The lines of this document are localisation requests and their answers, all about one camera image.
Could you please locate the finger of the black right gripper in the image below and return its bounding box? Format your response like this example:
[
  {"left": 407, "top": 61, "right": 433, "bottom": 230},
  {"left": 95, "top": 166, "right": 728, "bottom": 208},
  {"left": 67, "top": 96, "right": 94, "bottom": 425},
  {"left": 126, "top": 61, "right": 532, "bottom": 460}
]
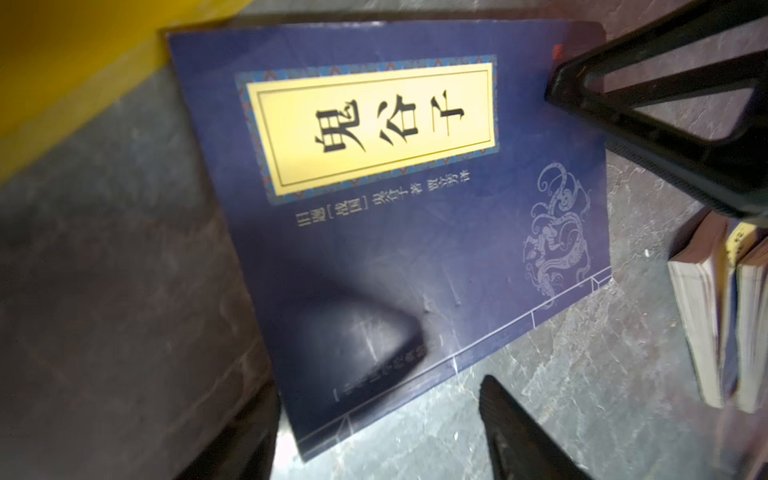
[{"left": 545, "top": 1, "right": 767, "bottom": 219}]

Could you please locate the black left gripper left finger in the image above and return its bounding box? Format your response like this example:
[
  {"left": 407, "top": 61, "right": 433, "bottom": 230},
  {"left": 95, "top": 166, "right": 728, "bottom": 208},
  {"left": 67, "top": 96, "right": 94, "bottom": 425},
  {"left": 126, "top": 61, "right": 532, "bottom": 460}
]
[{"left": 176, "top": 383, "right": 281, "bottom": 480}]

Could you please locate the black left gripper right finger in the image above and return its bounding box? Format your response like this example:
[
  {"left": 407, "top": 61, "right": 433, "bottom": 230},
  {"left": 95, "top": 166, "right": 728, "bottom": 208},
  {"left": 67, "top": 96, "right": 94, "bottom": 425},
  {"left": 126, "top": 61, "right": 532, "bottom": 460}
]
[{"left": 479, "top": 375, "right": 590, "bottom": 480}]

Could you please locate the dark blue book yellow label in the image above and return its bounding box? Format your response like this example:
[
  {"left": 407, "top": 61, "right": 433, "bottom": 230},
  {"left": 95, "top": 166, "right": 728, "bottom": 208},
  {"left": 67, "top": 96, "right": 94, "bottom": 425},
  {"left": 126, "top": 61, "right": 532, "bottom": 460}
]
[{"left": 167, "top": 20, "right": 612, "bottom": 460}]

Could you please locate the yellow pink blue bookshelf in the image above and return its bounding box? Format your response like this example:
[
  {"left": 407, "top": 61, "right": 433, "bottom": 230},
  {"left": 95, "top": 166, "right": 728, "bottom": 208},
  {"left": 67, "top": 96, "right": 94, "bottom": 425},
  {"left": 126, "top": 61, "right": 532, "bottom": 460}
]
[{"left": 1, "top": 1, "right": 247, "bottom": 180}]

